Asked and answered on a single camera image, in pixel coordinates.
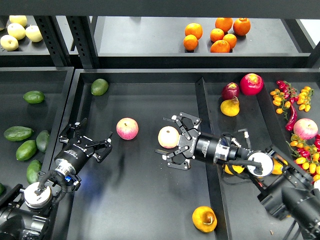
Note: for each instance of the orange right middle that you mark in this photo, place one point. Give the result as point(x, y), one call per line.
point(231, 39)

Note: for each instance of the red chili pepper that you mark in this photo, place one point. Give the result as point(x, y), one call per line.
point(292, 120)

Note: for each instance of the black left tray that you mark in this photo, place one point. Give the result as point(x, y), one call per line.
point(55, 83)

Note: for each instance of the pale pink apple centre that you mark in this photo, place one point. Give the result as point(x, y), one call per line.
point(168, 137)

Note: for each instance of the pink apple right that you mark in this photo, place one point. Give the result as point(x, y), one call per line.
point(305, 128)

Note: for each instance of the orange cherry tomato bunch left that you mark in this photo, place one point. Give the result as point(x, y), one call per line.
point(280, 100)

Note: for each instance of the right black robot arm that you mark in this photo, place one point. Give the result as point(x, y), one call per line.
point(285, 188)

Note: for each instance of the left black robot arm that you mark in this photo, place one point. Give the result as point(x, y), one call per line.
point(28, 213)

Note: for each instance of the black tray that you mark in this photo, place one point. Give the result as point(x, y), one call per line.
point(133, 195)
point(55, 83)

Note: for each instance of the dark green avocado left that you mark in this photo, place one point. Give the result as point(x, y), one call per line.
point(18, 133)

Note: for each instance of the green avocado at tray corner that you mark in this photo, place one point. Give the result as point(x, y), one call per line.
point(99, 87)

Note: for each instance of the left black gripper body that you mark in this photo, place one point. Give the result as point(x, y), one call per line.
point(74, 155)

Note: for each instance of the yellow pear right tray middle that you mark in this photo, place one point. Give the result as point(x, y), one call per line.
point(279, 166)

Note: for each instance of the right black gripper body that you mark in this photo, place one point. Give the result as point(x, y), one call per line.
point(207, 148)

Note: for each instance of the red apple large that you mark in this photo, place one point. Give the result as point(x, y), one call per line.
point(251, 84)

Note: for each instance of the yellow pear right tray left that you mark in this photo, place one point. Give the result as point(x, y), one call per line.
point(236, 168)

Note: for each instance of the orange left bottom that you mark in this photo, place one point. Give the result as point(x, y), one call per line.
point(190, 42)

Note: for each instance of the orange front bottom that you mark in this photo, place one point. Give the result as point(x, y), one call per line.
point(220, 46)

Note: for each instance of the pale yellow pear front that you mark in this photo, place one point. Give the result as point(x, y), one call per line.
point(9, 43)

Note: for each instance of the mixed cherry tomato bunch lower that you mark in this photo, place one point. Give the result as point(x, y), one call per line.
point(306, 153)

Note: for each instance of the pale yellow pear right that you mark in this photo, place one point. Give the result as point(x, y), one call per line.
point(33, 33)

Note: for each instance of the black perforated shelf post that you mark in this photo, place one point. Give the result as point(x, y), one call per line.
point(83, 37)

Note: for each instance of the dark green avocado upright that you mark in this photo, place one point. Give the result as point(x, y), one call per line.
point(42, 141)

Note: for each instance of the black centre tray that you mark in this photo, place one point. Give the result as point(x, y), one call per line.
point(133, 195)

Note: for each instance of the orange left top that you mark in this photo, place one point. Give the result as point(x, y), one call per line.
point(194, 29)

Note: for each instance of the pink apple left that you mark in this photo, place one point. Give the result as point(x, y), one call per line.
point(127, 128)

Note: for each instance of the orange back top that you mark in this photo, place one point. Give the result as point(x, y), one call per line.
point(224, 23)

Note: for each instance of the red cherry tomato bunch top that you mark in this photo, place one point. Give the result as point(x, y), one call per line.
point(287, 90)

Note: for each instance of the black perforated post left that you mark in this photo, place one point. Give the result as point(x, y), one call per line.
point(53, 39)

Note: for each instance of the dark red apple small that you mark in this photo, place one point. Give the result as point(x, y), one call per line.
point(230, 90)

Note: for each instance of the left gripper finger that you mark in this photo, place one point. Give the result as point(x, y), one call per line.
point(72, 131)
point(99, 150)

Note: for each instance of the yellow pear tray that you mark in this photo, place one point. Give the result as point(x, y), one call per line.
point(279, 166)
point(236, 168)

